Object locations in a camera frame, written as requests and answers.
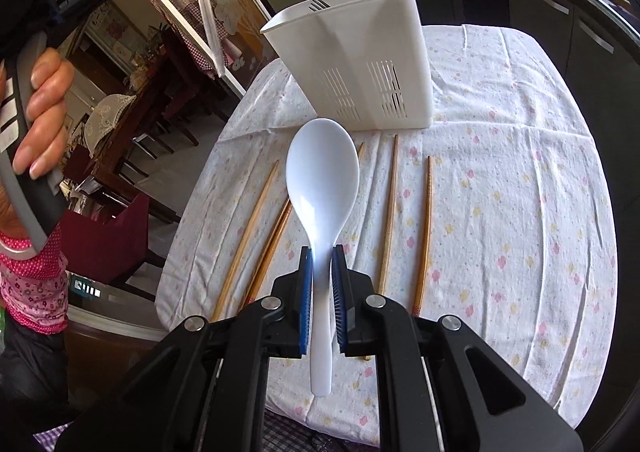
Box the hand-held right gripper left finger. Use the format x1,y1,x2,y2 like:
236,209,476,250
55,245,314,452

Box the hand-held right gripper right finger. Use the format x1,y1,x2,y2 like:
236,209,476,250
330,245,584,452

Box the white plastic spoon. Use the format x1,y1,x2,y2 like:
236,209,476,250
285,117,362,397

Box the white plastic utensil holder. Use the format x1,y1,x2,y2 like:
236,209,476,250
260,0,435,130

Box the person's left hand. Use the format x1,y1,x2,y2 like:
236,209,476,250
11,46,77,180

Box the purple checked cloth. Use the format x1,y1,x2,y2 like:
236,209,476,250
265,409,382,452

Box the dark wooden dining table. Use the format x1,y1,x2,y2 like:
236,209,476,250
60,67,166,193

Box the white lace cloth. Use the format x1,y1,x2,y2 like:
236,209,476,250
84,94,137,149

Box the dark wooden chair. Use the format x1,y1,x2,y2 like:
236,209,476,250
131,27,213,178

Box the frosted glass sliding door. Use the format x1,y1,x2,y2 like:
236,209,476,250
131,0,283,96

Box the white floral tablecloth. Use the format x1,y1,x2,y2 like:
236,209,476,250
155,24,632,433

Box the brown round bin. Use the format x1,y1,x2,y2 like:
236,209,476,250
65,305,168,383

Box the red chair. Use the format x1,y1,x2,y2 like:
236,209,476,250
60,192,168,285

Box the green plastic basket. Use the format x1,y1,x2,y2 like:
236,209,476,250
67,275,102,304

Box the person's dark clothing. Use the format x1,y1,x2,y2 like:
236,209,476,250
0,315,101,452

